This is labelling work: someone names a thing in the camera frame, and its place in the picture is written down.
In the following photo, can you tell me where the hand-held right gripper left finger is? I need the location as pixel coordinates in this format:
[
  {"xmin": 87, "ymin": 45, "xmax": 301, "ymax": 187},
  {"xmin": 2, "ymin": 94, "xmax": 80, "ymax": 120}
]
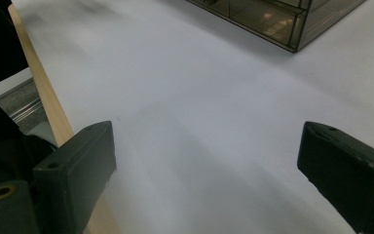
[{"xmin": 32, "ymin": 120, "xmax": 118, "ymax": 234}]

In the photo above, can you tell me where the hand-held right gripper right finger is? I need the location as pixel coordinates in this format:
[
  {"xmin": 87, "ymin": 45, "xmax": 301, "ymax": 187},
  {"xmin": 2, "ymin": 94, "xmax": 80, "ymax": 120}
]
[{"xmin": 296, "ymin": 121, "xmax": 374, "ymax": 234}]

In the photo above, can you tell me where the light wooden table edge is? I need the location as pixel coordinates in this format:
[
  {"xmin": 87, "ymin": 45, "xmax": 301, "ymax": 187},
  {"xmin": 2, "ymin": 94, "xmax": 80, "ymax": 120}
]
[{"xmin": 7, "ymin": 3, "xmax": 122, "ymax": 234}]

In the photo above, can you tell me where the smoked clear plastic drawer box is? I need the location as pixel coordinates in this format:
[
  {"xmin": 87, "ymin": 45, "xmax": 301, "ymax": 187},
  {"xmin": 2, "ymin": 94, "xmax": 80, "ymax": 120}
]
[{"xmin": 186, "ymin": 0, "xmax": 368, "ymax": 54}]

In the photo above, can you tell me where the grey metal rail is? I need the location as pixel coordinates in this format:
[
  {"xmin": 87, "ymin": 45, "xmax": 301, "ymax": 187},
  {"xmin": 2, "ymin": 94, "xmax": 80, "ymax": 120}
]
[{"xmin": 0, "ymin": 77, "xmax": 49, "ymax": 135}]

